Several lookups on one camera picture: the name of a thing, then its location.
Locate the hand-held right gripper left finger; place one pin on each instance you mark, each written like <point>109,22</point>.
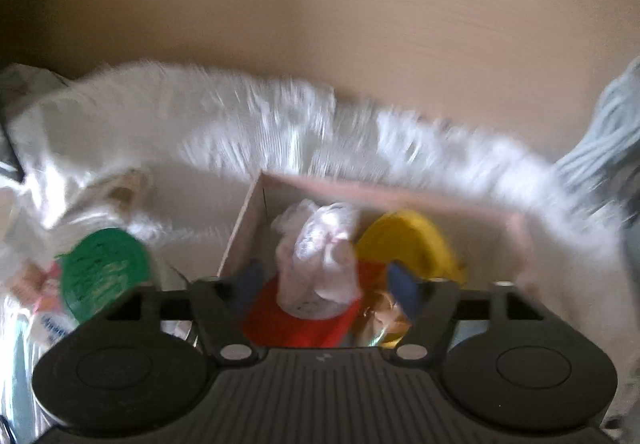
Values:
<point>250,284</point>

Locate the white knitted blanket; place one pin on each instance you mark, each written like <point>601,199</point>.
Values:
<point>250,124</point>

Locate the green-lid printed jar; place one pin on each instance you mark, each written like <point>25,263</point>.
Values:
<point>105,274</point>

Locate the pink cardboard box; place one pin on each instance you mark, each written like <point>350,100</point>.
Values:
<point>480,244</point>

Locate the shiny crinkled wrapper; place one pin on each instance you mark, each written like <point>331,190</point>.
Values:
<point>385,324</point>

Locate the yellow plastic toy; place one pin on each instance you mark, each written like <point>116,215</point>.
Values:
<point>405,239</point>

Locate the red packet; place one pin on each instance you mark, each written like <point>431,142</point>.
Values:
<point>295,329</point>

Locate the white tissue packet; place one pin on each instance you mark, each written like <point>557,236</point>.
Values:
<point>47,319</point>

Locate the clear plastic cup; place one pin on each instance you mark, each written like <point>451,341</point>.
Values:
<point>127,191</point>

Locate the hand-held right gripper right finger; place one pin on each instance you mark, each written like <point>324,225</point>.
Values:
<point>402,294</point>

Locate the white plastic packet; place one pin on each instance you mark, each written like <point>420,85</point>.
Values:
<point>320,249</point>

